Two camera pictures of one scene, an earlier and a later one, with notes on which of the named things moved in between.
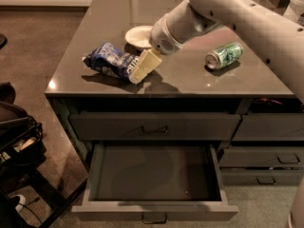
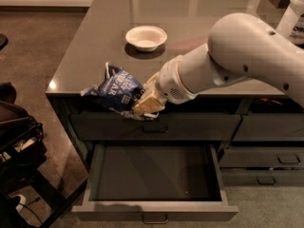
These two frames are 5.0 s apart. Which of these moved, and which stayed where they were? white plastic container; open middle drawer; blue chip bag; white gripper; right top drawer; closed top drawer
Moved: white gripper; blue chip bag
Stayed: closed top drawer; right top drawer; open middle drawer; white plastic container
